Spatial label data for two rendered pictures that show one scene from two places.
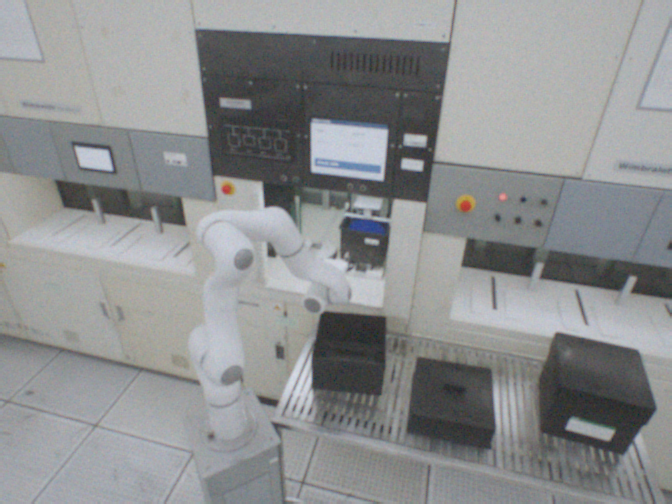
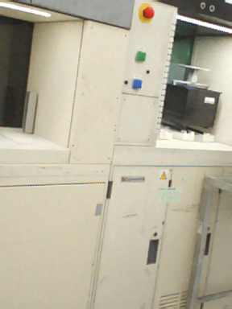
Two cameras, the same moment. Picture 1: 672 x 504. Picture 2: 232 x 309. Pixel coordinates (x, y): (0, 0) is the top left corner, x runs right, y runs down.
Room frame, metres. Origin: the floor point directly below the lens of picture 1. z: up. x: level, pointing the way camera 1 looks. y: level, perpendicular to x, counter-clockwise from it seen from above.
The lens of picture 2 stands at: (0.74, 1.64, 1.10)
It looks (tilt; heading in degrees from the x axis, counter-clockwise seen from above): 5 degrees down; 309
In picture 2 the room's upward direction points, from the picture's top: 8 degrees clockwise
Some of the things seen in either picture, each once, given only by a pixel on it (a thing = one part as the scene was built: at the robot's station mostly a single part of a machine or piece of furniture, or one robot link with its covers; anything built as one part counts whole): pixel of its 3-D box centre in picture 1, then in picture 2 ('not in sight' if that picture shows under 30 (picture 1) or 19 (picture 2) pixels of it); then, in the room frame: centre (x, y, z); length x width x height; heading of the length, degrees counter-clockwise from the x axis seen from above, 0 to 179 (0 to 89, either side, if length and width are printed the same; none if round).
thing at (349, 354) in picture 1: (350, 351); not in sight; (1.32, -0.08, 0.85); 0.28 x 0.28 x 0.17; 84
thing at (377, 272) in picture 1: (364, 262); (184, 133); (1.90, -0.17, 0.89); 0.22 x 0.21 x 0.04; 166
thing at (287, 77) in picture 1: (337, 231); (145, 110); (2.06, -0.03, 0.98); 0.95 x 0.88 x 1.95; 166
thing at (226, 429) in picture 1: (226, 411); not in sight; (1.01, 0.35, 0.85); 0.19 x 0.19 x 0.18
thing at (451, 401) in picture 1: (452, 396); not in sight; (1.12, -0.46, 0.83); 0.29 x 0.29 x 0.13; 78
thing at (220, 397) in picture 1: (214, 362); not in sight; (1.03, 0.37, 1.07); 0.19 x 0.12 x 0.24; 38
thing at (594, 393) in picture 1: (589, 391); not in sight; (1.10, -0.94, 0.89); 0.29 x 0.29 x 0.25; 71
